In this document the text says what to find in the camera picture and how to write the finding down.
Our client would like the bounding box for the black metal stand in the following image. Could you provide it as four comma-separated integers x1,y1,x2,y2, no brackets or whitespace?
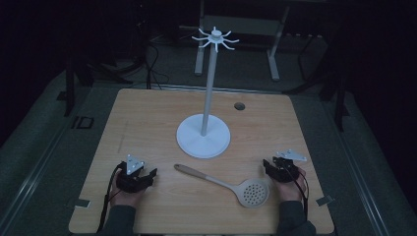
283,38,350,133
62,48,99,118

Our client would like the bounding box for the person's right hand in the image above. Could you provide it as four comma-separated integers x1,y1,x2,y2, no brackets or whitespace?
273,167,308,203

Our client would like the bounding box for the grey tape strip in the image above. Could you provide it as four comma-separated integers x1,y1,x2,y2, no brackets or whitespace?
315,195,334,207

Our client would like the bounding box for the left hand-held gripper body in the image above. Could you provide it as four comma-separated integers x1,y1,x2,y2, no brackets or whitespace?
116,153,152,194

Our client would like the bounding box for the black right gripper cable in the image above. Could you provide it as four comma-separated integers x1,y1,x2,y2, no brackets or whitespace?
289,168,311,221

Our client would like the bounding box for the black floor bracket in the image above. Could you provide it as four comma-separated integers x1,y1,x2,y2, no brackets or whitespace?
71,115,95,130

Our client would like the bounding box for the white metal desk frame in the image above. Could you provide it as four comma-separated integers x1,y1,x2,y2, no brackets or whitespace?
194,0,292,83

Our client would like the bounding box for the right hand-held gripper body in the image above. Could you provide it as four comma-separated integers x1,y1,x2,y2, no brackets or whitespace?
270,148,309,184

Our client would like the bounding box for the beige slotted spoon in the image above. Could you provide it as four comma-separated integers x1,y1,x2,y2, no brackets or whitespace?
173,163,270,209

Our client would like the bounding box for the person's left hand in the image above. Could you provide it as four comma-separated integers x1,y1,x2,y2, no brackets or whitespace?
109,180,148,209

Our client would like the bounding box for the black floor cable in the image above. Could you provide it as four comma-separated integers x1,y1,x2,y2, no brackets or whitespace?
144,42,171,90

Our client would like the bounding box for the white utensil hanging rack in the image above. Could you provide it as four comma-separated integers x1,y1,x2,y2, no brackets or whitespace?
176,26,241,160

